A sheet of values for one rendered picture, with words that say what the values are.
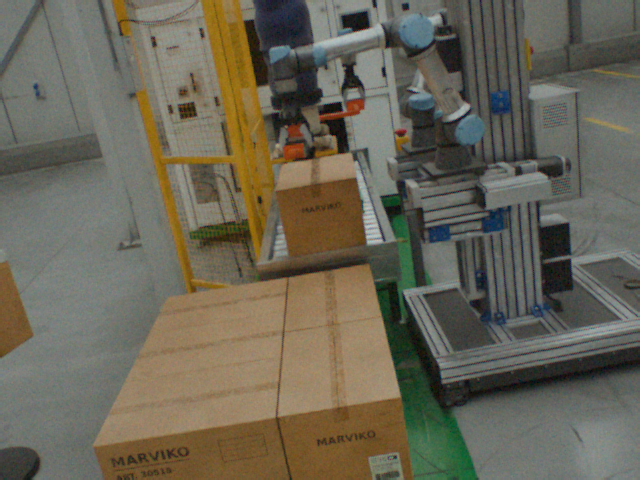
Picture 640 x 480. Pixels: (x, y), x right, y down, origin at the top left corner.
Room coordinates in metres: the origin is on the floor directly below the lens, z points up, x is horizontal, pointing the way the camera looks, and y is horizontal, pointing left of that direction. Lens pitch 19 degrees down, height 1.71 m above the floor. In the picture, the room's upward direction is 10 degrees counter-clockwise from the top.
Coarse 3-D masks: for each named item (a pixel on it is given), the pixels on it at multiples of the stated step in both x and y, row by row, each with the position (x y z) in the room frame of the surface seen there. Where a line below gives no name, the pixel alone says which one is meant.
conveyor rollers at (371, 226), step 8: (360, 176) 4.80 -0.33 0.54; (360, 184) 4.57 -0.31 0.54; (368, 200) 4.12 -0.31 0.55; (368, 208) 3.94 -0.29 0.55; (368, 216) 3.77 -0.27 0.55; (280, 224) 3.96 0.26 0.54; (368, 224) 3.66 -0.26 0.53; (376, 224) 3.59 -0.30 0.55; (280, 232) 3.78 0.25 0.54; (368, 232) 3.49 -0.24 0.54; (376, 232) 3.48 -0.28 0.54; (280, 240) 3.62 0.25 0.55; (368, 240) 3.38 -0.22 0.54; (376, 240) 3.32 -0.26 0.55; (280, 248) 3.50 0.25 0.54; (280, 256) 3.34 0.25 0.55; (288, 256) 3.33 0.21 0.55
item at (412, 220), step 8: (400, 144) 3.63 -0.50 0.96; (400, 152) 3.64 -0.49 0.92; (408, 216) 3.64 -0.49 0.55; (416, 216) 3.64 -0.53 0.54; (408, 224) 3.64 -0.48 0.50; (416, 224) 3.64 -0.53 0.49; (408, 232) 3.69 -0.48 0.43; (416, 232) 3.64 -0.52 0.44; (416, 240) 3.64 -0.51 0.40; (416, 248) 3.64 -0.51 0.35; (416, 256) 3.64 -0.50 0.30; (416, 264) 3.64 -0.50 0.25; (416, 272) 3.64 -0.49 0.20; (424, 272) 3.64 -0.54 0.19; (416, 280) 3.64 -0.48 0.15; (424, 280) 3.64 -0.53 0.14
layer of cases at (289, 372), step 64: (192, 320) 2.72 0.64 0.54; (256, 320) 2.60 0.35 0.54; (320, 320) 2.49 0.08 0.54; (128, 384) 2.23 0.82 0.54; (192, 384) 2.15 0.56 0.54; (256, 384) 2.06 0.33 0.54; (320, 384) 1.99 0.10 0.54; (384, 384) 1.92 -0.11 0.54; (128, 448) 1.86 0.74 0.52; (192, 448) 1.85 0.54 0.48; (256, 448) 1.84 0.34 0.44; (320, 448) 1.84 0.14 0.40; (384, 448) 1.83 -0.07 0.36
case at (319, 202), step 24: (288, 168) 3.60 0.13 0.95; (312, 168) 3.50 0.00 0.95; (336, 168) 3.39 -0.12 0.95; (288, 192) 3.15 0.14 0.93; (312, 192) 3.14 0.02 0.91; (336, 192) 3.14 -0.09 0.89; (288, 216) 3.15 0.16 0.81; (312, 216) 3.14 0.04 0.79; (336, 216) 3.14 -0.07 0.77; (360, 216) 3.13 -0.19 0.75; (288, 240) 3.15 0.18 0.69; (312, 240) 3.14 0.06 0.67; (336, 240) 3.14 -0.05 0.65; (360, 240) 3.13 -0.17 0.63
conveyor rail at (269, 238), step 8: (280, 168) 5.33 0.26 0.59; (272, 200) 4.36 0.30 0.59; (272, 208) 4.17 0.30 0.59; (272, 216) 3.97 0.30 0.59; (272, 224) 3.80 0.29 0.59; (264, 232) 3.67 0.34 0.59; (272, 232) 3.65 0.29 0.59; (264, 240) 3.52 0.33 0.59; (272, 240) 3.56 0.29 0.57; (264, 248) 3.38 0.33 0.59; (272, 248) 3.48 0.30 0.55; (264, 256) 3.25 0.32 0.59; (272, 256) 3.39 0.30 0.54
